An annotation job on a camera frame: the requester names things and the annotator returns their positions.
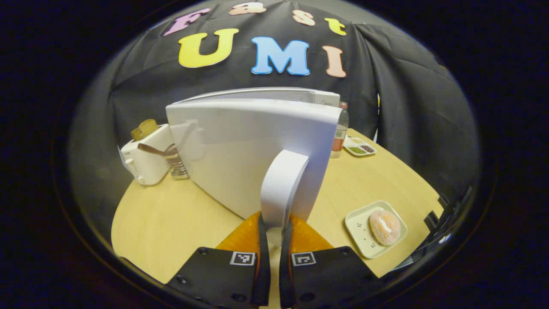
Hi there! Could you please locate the speckled square plate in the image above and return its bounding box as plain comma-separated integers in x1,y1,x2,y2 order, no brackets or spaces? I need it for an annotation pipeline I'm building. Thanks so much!
344,200,408,259

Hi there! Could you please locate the toast slice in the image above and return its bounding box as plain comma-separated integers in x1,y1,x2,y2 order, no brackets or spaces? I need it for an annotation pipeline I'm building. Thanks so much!
130,119,160,142

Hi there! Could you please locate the wooden-handled utensil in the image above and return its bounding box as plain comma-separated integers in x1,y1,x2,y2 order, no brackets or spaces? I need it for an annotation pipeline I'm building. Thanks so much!
137,142,173,157

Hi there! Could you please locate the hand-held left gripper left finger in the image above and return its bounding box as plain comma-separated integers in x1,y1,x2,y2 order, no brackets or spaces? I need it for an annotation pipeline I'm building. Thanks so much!
165,210,271,307

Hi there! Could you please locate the black backdrop cloth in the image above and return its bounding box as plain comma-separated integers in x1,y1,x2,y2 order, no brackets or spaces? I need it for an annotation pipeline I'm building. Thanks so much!
69,0,481,241

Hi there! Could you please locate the crumb-coated cream doughnut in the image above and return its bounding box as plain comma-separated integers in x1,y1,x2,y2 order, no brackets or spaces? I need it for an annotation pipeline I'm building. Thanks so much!
369,209,402,247

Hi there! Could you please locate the clear bottle with red label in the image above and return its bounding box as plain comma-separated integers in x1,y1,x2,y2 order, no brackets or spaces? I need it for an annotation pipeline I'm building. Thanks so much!
330,101,350,159

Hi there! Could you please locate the black metal frame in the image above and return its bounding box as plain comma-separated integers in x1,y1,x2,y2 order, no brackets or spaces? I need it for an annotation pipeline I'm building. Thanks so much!
424,194,451,234

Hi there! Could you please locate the white microwave oven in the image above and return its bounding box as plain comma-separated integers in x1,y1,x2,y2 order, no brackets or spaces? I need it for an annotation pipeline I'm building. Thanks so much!
165,87,344,247

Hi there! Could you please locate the divided condiment dish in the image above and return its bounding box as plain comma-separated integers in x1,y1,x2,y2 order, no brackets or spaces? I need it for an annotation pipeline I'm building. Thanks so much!
343,136,377,158

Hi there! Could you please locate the white toaster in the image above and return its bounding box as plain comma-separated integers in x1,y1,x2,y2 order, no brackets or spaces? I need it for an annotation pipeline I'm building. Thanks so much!
120,124,176,186

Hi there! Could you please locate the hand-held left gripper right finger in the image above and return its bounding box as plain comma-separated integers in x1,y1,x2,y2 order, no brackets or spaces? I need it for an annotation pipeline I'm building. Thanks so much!
279,215,380,309

